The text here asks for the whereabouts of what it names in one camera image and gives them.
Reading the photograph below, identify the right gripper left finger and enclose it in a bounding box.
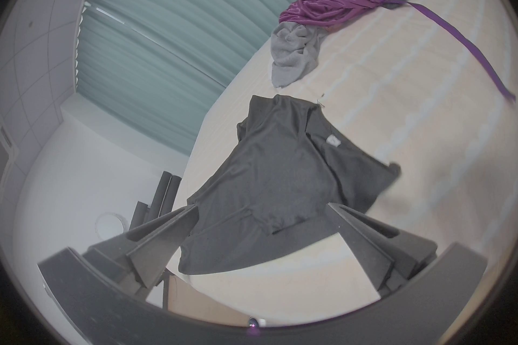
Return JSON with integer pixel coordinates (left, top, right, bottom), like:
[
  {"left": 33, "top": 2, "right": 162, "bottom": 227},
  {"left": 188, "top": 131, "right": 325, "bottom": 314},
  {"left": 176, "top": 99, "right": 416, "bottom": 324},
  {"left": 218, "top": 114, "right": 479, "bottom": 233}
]
[{"left": 83, "top": 205, "right": 200, "bottom": 298}]

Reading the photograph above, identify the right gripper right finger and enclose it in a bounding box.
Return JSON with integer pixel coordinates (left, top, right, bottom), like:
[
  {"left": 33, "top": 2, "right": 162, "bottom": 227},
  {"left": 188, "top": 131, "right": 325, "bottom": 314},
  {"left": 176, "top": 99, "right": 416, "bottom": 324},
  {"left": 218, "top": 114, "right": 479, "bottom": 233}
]
[{"left": 325, "top": 202, "right": 440, "bottom": 292}]

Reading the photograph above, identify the bed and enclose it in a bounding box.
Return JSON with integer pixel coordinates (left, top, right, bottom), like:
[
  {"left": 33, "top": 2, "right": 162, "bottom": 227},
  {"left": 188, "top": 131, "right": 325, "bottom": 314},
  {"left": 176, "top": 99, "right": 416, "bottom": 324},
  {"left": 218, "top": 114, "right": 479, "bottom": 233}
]
[{"left": 146, "top": 0, "right": 518, "bottom": 330}]

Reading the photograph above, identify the black T-shirt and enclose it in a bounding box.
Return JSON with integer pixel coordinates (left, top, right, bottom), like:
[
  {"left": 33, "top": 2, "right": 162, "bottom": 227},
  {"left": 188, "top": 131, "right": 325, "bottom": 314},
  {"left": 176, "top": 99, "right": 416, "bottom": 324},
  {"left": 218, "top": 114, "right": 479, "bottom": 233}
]
[{"left": 177, "top": 94, "right": 401, "bottom": 275}]

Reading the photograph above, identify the grey garment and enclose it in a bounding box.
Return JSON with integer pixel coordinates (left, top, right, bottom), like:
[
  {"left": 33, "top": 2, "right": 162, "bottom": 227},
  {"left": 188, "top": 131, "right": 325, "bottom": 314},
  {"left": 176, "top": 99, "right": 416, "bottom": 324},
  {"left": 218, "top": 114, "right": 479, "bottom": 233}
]
[{"left": 270, "top": 22, "right": 329, "bottom": 89}]

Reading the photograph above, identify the blue-green curtain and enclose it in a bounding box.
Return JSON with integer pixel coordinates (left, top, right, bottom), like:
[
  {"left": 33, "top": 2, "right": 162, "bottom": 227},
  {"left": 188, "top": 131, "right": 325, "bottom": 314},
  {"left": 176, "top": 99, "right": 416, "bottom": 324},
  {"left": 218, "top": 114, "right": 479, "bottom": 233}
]
[{"left": 75, "top": 0, "right": 315, "bottom": 157}]

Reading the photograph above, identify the purple garment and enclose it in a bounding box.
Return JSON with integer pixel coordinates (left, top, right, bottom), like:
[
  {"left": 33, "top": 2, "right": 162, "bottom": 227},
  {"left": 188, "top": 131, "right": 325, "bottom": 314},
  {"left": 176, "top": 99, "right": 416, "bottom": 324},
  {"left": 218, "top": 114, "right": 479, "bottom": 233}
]
[{"left": 278, "top": 0, "right": 517, "bottom": 104}]

